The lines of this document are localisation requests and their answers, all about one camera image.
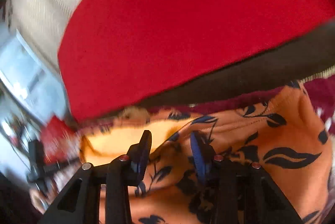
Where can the floral plush blanket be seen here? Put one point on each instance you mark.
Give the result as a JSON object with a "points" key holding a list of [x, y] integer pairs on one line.
{"points": [[322, 100]]}

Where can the orange floral garment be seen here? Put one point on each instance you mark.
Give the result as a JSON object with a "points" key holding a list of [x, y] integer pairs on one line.
{"points": [[100, 145]]}

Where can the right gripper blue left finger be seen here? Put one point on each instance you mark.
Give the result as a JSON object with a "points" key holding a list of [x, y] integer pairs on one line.
{"points": [[78, 202]]}

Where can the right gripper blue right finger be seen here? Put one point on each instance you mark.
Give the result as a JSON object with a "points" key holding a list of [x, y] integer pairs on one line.
{"points": [[243, 193]]}

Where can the red gift box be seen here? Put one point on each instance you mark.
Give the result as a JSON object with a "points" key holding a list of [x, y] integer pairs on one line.
{"points": [[60, 141]]}

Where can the dark brown leather sofa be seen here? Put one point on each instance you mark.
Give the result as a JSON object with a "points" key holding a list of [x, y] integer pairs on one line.
{"points": [[295, 60]]}

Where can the red cloth on sofa back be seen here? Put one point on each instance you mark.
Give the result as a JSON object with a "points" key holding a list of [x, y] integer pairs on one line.
{"points": [[117, 52]]}

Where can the person's left hand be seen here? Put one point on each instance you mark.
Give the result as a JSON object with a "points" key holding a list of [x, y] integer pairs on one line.
{"points": [[42, 201]]}

